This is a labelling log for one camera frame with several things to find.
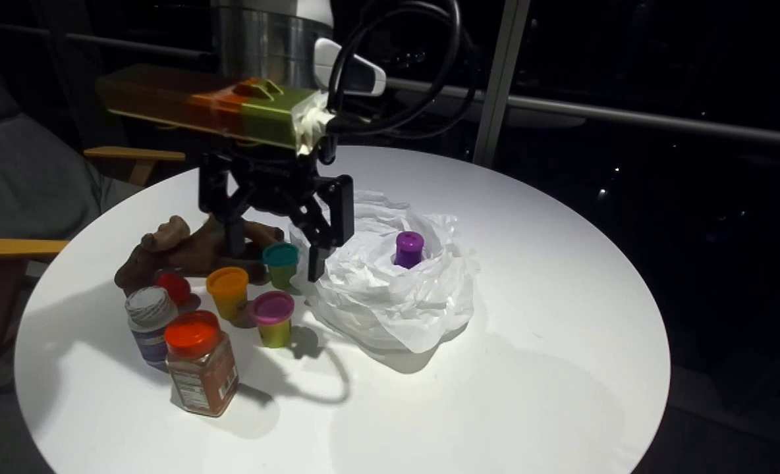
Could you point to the orange green wrist camera box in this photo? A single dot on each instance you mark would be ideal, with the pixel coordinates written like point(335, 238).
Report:
point(267, 115)

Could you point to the wooden chair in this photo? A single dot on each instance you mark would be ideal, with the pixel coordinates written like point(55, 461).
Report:
point(12, 249)

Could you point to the teal lid dough tub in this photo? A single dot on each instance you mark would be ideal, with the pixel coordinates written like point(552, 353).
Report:
point(279, 259)

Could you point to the white lid supplement bottle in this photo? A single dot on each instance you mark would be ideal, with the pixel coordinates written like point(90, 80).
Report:
point(149, 318)

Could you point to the red lid spice jar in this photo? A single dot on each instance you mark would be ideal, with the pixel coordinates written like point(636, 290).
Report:
point(200, 369)

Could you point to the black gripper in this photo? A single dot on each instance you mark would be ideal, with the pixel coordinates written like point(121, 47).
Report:
point(273, 181)

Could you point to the grey horizontal window rail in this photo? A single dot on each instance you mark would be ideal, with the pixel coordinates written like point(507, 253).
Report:
point(636, 116)

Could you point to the grey chair cushion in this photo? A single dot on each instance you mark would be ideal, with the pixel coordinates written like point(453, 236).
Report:
point(22, 176)

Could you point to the white plastic bag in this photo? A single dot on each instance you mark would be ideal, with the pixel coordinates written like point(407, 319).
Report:
point(391, 299)

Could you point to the brown plush moose toy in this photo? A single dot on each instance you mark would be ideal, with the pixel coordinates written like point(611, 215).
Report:
point(187, 253)

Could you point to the purple lid dough tub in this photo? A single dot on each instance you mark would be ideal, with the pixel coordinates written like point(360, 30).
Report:
point(410, 249)

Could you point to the grey window post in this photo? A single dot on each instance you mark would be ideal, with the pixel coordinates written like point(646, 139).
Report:
point(498, 89)

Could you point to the red lid dough tub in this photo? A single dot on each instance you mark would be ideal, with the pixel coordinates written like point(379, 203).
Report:
point(173, 288)

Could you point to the yellow-orange lid dough tub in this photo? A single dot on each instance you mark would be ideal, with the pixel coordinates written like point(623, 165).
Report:
point(227, 290)

